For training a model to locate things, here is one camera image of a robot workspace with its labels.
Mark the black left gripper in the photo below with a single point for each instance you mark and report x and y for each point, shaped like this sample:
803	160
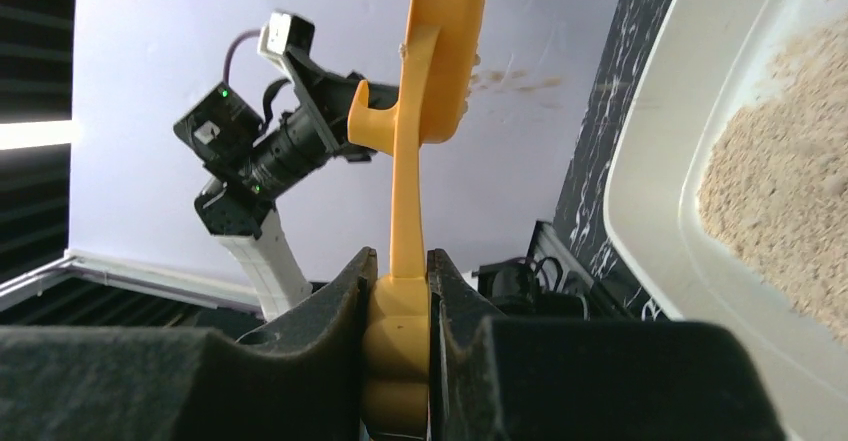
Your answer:
236	146

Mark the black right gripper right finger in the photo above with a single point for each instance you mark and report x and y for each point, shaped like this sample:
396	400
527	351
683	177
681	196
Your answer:
500	377

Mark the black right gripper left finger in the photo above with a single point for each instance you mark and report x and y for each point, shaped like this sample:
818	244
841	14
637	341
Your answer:
297	377

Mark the yellow slotted litter scoop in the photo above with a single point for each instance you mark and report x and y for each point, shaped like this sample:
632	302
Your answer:
438	55

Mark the white plastic litter box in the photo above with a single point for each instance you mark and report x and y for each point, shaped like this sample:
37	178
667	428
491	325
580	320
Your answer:
709	59

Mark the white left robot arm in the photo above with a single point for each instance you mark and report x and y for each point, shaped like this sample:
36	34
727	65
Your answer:
250	228

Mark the beige cat litter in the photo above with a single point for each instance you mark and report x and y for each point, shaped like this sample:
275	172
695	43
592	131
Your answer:
775	187

